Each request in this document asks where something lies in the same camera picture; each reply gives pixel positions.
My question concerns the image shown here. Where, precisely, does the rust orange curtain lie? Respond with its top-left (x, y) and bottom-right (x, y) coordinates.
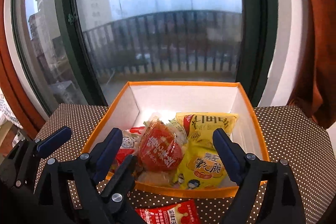
top-left (1, 0), bottom-right (45, 139)
top-left (288, 0), bottom-right (335, 129)

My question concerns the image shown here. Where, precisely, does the red white snack packet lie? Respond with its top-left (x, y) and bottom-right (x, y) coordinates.
top-left (135, 200), bottom-right (201, 224)

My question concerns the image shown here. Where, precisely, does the small clear wrapped pastry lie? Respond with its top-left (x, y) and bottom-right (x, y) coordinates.
top-left (137, 171), bottom-right (173, 187)

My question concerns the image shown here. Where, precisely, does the red spicy strip snack bag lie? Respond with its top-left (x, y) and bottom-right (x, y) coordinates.
top-left (137, 117), bottom-right (187, 172)

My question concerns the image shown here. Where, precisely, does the dark green window frame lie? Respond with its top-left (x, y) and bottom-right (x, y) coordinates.
top-left (9, 0), bottom-right (278, 118)

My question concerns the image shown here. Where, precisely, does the yellow crispy noodle snack bag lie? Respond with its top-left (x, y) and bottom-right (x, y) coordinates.
top-left (171, 135), bottom-right (227, 190)

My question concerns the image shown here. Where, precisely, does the yellow honey butter chip bag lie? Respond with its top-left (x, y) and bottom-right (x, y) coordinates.
top-left (175, 113), bottom-right (239, 145)

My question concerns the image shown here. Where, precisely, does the orange open cardboard box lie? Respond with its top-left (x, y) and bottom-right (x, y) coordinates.
top-left (81, 80), bottom-right (271, 199)

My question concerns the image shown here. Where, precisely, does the rust orange right curtain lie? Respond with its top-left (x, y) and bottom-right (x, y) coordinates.
top-left (288, 0), bottom-right (335, 129)

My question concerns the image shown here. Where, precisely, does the dark balcony railing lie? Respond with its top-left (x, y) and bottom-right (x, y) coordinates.
top-left (83, 10), bottom-right (242, 81)

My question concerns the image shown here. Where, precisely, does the rust orange left curtain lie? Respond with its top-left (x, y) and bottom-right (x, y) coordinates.
top-left (1, 0), bottom-right (45, 139)

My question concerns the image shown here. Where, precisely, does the cartoon printed snack packet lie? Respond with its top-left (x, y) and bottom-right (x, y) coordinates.
top-left (115, 126), bottom-right (145, 165)

